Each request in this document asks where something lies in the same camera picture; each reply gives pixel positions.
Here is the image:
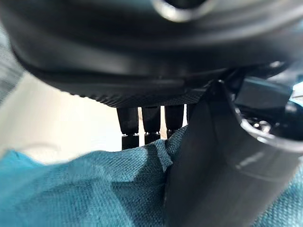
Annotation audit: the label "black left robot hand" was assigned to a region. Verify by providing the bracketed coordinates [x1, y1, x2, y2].
[0, 0, 303, 227]

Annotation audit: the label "teal fabric cushion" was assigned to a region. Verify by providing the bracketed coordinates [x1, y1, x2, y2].
[0, 124, 303, 227]

